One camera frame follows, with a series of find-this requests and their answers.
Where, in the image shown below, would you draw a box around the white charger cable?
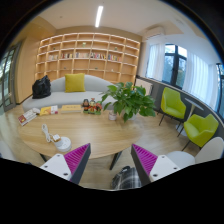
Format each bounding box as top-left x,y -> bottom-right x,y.
41,123 -> 54,144

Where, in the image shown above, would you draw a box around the far lime green chair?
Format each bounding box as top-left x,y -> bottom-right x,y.
160,87 -> 186,122

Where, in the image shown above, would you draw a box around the gripper left finger magenta ridged pad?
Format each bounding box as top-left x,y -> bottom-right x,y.
39,142 -> 92,185

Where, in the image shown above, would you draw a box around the glass door left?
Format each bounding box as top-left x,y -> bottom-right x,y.
0,43 -> 21,111

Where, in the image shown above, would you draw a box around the colourful toy figurines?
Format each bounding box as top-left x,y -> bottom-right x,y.
82,98 -> 102,115

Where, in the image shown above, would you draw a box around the yellow cushion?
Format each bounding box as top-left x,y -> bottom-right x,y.
65,73 -> 85,93

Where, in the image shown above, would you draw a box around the green potted plant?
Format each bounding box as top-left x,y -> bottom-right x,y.
102,82 -> 155,121

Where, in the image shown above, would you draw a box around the white sheer curtain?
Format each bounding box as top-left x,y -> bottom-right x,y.
182,52 -> 218,110

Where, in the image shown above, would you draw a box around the near lime green chair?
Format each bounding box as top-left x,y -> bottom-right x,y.
184,114 -> 219,148

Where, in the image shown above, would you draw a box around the gripper right finger magenta ridged pad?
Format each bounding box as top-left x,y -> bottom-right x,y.
130,143 -> 183,187

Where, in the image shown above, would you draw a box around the wooden bookshelf wall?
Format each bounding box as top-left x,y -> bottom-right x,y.
35,32 -> 140,83

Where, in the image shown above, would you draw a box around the ceiling strip light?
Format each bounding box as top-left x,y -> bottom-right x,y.
95,5 -> 104,28

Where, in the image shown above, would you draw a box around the plaid bag on floor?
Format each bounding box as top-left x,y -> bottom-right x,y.
111,166 -> 142,190

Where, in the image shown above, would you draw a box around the white chair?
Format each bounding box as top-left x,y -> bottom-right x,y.
167,137 -> 224,169

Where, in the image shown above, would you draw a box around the yellow and pink book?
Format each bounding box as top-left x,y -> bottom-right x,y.
40,105 -> 58,115

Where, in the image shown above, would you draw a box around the white charger plug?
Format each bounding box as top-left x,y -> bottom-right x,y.
52,134 -> 61,142

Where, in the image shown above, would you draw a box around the white radiator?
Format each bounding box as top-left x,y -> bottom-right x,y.
135,79 -> 153,95

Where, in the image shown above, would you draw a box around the lime green chair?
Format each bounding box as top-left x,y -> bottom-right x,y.
160,87 -> 186,122
184,114 -> 219,148

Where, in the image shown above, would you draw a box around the black framed window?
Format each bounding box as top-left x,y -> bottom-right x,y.
162,44 -> 187,89

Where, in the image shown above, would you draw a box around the grey sofa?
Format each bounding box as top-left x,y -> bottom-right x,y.
22,75 -> 111,111

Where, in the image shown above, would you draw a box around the wall air conditioner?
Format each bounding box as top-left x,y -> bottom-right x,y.
145,27 -> 165,39

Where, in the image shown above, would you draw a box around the black bag on sofa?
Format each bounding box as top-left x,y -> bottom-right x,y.
32,75 -> 51,99

